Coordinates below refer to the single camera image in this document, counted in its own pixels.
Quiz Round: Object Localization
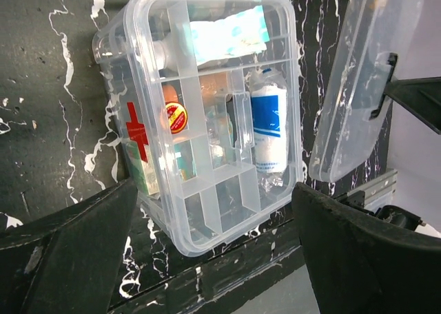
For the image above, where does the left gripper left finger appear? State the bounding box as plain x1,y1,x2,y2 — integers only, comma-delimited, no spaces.
1,179,137,313

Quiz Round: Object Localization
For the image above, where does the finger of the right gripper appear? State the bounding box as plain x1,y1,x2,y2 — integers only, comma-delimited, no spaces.
384,77,441,134

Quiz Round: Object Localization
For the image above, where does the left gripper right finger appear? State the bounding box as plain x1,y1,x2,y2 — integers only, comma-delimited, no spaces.
291,182,440,313

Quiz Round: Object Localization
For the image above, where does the clear kit lid black handle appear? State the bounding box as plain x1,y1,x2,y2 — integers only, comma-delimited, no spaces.
309,0,424,182

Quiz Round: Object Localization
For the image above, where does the small green medicine box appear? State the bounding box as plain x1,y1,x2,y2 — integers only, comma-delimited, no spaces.
125,141,160,199

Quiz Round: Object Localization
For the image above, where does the white blue cylinder bottle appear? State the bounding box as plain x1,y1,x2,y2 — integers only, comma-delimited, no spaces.
249,68,289,174

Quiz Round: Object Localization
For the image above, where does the small orange red cap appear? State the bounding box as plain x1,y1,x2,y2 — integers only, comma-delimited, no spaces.
165,102,188,134

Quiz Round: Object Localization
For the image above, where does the white green sachet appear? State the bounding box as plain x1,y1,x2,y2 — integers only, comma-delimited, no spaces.
189,6,269,66

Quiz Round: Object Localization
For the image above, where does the clear plastic tray insert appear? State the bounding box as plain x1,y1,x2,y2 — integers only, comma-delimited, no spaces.
132,0,304,256

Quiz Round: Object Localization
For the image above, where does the brown medicine bottle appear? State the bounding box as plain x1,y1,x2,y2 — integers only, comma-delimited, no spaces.
199,72,228,98

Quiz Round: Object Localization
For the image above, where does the clear plastic medicine kit box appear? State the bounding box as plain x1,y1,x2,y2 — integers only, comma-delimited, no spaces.
91,0,305,258

